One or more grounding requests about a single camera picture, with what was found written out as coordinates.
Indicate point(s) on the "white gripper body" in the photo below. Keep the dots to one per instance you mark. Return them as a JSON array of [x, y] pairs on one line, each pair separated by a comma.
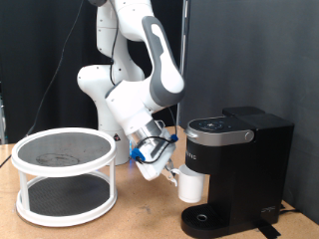
[[156, 162]]

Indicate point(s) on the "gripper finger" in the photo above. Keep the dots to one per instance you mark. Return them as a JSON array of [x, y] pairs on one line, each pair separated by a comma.
[[172, 179], [170, 166]]

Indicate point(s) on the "white ceramic mug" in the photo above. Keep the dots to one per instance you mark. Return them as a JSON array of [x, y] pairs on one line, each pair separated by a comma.
[[191, 186]]

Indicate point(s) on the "black Keurig coffee machine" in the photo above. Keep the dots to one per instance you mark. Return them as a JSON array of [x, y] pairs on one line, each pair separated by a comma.
[[252, 166]]

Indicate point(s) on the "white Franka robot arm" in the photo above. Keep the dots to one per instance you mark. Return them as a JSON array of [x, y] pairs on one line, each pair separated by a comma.
[[139, 89]]

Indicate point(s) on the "white two-tier turntable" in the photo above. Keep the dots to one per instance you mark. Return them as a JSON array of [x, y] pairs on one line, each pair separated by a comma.
[[66, 199]]

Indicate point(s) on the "black tape strip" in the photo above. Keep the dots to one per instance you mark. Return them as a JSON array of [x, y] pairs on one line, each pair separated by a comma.
[[267, 230]]

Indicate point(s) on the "grey metal vertical pole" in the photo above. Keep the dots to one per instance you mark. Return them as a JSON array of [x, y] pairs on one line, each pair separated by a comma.
[[182, 49]]

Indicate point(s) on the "grey backdrop fabric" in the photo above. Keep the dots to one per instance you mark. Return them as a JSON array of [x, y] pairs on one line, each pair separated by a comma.
[[292, 83]]

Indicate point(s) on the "black backdrop curtain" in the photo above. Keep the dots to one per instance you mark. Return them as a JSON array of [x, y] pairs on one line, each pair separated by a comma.
[[20, 49]]

